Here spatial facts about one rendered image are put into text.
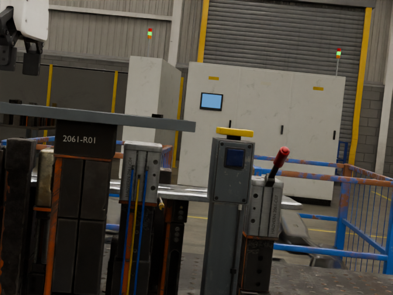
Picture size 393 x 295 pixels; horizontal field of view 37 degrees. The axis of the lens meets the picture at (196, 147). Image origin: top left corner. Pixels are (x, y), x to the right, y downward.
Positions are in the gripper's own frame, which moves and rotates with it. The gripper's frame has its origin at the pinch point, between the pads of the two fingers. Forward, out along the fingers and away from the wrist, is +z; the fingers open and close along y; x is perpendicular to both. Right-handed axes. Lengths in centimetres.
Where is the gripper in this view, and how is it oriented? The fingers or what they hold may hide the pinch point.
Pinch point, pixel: (19, 67)
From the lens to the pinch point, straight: 109.0
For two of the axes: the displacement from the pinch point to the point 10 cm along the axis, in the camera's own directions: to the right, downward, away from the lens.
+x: -9.8, -1.1, 1.7
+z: -1.0, 9.9, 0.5
